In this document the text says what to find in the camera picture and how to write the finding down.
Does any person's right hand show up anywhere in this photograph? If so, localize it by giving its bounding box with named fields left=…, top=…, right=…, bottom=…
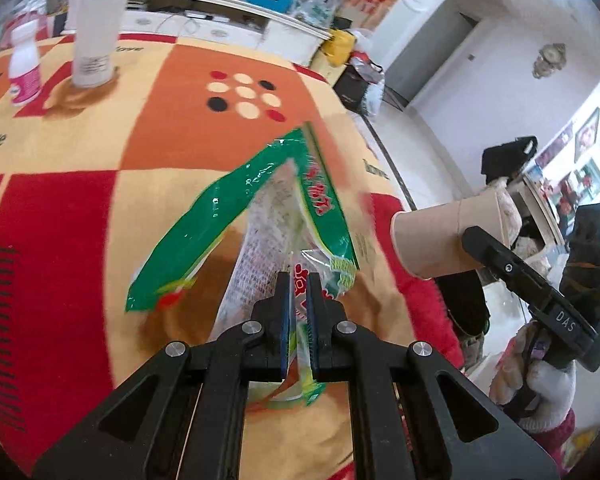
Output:
left=517, top=360, right=578, bottom=433

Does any floral covered chair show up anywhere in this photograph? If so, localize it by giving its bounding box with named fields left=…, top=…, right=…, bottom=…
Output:
left=497, top=177, right=523, bottom=246

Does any black jacket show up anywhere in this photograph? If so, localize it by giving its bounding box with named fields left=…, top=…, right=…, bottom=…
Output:
left=481, top=135, right=538, bottom=186

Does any gold wall clock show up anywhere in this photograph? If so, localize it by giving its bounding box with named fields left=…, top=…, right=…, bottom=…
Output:
left=531, top=42, right=567, bottom=80

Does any black shopping bag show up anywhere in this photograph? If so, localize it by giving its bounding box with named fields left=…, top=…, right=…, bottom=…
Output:
left=337, top=65, right=373, bottom=111

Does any brown paper cup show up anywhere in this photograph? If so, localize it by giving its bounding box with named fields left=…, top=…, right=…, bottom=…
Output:
left=390, top=194, right=503, bottom=281

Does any white bottle pink label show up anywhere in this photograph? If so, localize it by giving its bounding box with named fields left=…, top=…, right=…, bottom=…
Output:
left=7, top=21, right=43, bottom=107

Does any white shopping bag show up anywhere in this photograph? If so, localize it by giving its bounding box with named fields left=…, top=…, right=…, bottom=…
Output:
left=362, top=80, right=387, bottom=120

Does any crumpled white plastic bag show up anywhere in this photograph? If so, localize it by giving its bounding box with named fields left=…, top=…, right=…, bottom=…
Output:
left=352, top=29, right=376, bottom=53

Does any yellow bag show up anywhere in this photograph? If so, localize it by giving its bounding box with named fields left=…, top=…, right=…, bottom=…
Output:
left=325, top=29, right=356, bottom=67

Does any tall white cylinder container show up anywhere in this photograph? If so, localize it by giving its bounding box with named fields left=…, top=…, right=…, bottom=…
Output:
left=71, top=0, right=136, bottom=89

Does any white TV cabinet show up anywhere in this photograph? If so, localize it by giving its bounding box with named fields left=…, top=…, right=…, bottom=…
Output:
left=45, top=0, right=331, bottom=66

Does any green red snack bag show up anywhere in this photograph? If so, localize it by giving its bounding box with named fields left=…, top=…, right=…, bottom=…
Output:
left=125, top=122, right=361, bottom=408

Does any silver gift bag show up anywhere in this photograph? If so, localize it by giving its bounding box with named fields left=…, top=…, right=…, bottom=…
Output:
left=350, top=50, right=386, bottom=83

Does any framed wall picture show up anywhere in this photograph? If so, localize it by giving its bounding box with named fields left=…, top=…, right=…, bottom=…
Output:
left=574, top=106, right=600, bottom=163

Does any wall poster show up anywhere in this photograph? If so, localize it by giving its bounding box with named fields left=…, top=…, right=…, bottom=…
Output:
left=535, top=120, right=575, bottom=171

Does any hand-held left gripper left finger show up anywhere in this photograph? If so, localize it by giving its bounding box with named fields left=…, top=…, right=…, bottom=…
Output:
left=32, top=270, right=292, bottom=480

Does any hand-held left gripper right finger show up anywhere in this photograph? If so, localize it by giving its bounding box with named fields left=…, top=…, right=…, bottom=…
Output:
left=306, top=271, right=561, bottom=480

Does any printed orange red blanket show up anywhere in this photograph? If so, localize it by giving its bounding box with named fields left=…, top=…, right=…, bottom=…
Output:
left=0, top=32, right=466, bottom=480

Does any person's right forearm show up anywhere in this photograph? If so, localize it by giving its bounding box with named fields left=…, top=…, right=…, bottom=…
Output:
left=532, top=407, right=578, bottom=461

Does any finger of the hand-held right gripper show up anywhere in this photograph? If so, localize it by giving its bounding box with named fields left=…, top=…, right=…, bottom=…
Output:
left=461, top=226, right=553, bottom=311

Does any black trash bin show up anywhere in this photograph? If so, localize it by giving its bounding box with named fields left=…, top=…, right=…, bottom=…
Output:
left=435, top=272, right=491, bottom=341

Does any clear green print plastic bag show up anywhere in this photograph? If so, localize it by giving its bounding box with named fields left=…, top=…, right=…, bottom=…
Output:
left=292, top=0, right=338, bottom=31

